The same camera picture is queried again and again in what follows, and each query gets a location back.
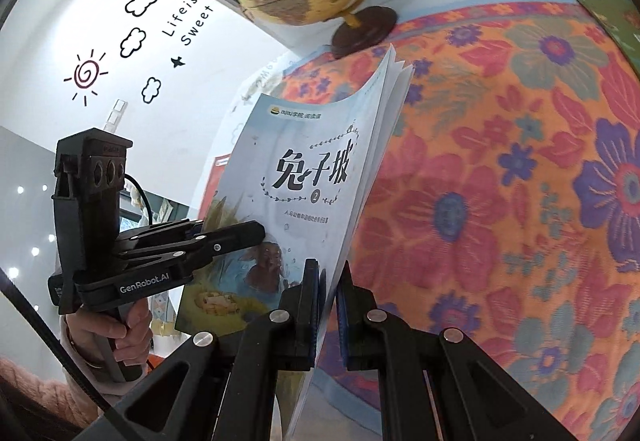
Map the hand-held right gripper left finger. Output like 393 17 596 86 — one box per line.
72 258 321 441

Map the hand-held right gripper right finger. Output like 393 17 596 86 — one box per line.
336 261 576 441

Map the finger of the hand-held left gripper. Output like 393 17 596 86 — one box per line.
121 220 267 274
117 219 207 255

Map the pale book with brown animal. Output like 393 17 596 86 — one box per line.
175 43 416 427

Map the person's left forearm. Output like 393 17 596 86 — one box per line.
0 321 108 441

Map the person's left hand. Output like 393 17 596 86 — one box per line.
62 296 154 370

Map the orange floral table mat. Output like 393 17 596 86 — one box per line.
282 3 640 441

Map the green leaf-pattern book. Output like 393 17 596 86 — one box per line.
565 0 640 56

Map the left hand-held gripper cable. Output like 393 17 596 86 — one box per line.
122 172 157 228

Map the hand-held gripper cable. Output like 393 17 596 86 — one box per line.
122 172 157 228
0 266 118 419

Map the white wall switch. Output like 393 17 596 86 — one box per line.
102 98 128 134

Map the cloud wall decal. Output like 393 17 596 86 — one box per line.
124 0 163 18
140 77 162 106
118 27 148 59

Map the sun wall decal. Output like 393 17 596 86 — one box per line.
62 50 108 108

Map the right hand-held gripper cable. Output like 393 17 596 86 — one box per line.
0 266 118 419

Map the black lettering wall decal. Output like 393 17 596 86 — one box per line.
161 0 217 48

